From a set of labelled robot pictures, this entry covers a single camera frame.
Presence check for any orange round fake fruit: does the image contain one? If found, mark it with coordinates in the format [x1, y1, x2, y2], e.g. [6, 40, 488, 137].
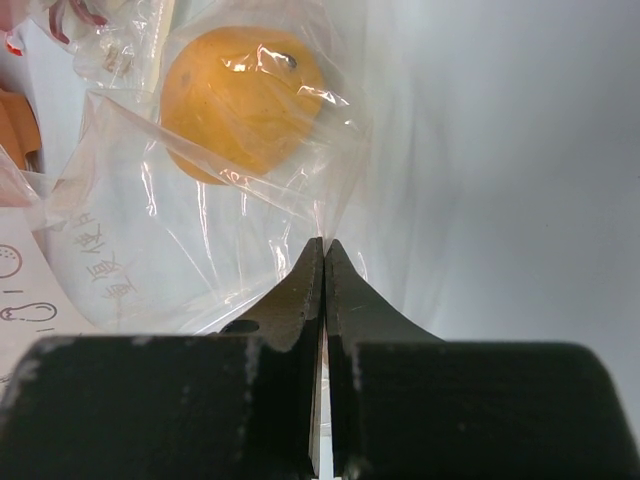
[160, 26, 326, 175]

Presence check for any orange plastic basket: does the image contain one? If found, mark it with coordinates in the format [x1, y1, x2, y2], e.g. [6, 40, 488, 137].
[1, 90, 42, 171]

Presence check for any zip bag with lobster grapes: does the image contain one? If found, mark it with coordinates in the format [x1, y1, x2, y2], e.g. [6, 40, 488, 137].
[1, 0, 176, 92]

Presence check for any zip bag with yellow fruit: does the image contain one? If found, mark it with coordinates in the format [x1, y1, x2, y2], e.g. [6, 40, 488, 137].
[47, 1, 373, 334]

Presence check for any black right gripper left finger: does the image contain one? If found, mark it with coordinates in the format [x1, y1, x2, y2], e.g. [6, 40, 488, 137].
[214, 236, 325, 354]

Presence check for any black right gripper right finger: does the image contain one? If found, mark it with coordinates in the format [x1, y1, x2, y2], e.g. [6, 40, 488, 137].
[325, 238, 446, 351]

